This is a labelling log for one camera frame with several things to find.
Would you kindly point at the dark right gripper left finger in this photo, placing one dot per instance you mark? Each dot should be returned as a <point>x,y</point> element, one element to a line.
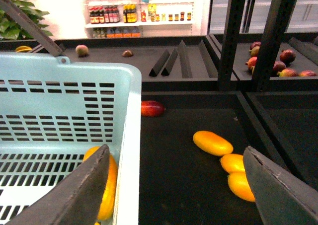
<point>76,199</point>

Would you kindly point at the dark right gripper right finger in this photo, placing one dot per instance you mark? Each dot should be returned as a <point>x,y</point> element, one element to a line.
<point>281,198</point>

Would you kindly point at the yellow mango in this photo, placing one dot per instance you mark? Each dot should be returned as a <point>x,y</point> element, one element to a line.
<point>212,143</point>
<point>108,200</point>
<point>238,184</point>
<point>232,163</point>

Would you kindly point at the light teal plastic basket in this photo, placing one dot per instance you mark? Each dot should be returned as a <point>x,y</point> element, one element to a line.
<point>52,111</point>

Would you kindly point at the brown plastic basket handle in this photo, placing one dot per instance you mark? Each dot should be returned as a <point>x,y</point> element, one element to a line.
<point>27,24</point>

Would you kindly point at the yellow mango on shelf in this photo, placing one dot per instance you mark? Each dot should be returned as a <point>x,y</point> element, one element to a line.
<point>212,143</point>

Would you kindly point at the red mango on shelf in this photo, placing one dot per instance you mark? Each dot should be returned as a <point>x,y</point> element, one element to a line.
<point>151,108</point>

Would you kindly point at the dark red mango pile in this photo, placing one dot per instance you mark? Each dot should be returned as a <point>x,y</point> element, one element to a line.
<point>280,67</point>

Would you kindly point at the green red mango far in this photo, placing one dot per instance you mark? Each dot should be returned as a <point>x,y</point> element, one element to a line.
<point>82,50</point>

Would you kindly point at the dark display shelf crate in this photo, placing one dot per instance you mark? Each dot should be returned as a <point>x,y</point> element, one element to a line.
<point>179,184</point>

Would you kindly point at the brown fruit far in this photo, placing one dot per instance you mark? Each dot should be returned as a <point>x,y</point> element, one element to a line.
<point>127,53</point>

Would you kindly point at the black triangular divider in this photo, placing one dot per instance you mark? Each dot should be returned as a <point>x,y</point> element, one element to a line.
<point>170,63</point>
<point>159,64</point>

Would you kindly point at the yellow starfruit far left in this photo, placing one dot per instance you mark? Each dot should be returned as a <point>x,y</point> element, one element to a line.
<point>23,49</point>

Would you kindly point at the green plant leaves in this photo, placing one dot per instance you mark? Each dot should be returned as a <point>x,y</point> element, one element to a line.
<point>10,30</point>

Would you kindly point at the white shelf with bottles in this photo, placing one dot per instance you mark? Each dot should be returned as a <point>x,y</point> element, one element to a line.
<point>139,18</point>

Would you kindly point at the black metal shelf post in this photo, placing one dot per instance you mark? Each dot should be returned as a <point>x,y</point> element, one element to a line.
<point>276,24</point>

